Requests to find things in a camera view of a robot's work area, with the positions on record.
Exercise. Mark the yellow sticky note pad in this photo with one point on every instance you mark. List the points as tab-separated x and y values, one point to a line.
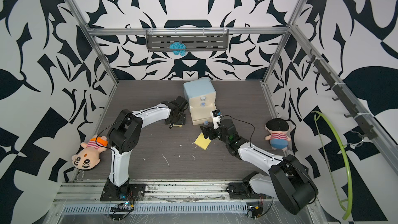
178	125

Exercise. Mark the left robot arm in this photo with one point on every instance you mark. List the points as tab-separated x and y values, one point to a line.
125	133

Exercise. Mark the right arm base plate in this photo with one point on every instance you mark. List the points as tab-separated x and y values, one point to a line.
241	191

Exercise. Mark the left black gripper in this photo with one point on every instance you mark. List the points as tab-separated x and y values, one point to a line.
183	120

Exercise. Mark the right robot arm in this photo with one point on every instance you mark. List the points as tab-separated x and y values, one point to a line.
282	178

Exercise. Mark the grey wall shelf rack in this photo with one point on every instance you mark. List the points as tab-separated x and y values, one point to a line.
201	39

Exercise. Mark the plush doll black hair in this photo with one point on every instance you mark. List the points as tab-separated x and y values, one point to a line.
278	134

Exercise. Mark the white cable duct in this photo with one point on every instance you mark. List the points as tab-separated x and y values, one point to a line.
160	208

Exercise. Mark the teal crumpled object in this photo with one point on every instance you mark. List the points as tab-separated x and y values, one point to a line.
178	48

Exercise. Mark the black hook rail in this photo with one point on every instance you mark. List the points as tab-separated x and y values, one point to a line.
344	95

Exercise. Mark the light blue drawer box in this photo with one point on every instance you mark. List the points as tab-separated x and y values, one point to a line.
199	93

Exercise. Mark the yellow sticky pad right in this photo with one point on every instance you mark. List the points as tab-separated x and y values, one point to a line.
202	142

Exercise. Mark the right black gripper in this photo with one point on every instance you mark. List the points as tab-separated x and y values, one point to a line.
208	128

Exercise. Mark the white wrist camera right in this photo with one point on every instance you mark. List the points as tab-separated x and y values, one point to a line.
216	118

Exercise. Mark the plush doll orange hat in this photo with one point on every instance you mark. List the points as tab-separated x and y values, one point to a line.
89	156

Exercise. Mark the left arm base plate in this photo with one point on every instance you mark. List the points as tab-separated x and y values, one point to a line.
126	192

